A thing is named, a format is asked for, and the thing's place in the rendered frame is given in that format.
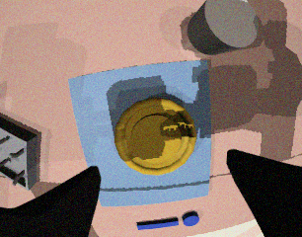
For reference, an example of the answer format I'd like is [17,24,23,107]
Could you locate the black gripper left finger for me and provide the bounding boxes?
[0,166,101,237]

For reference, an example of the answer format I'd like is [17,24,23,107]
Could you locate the olive-gold round plate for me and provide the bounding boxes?
[114,98,197,175]

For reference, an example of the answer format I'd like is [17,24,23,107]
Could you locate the light blue square mat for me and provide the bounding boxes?
[68,59,211,206]

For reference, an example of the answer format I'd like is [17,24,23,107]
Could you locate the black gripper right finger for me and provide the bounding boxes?
[226,149,302,237]

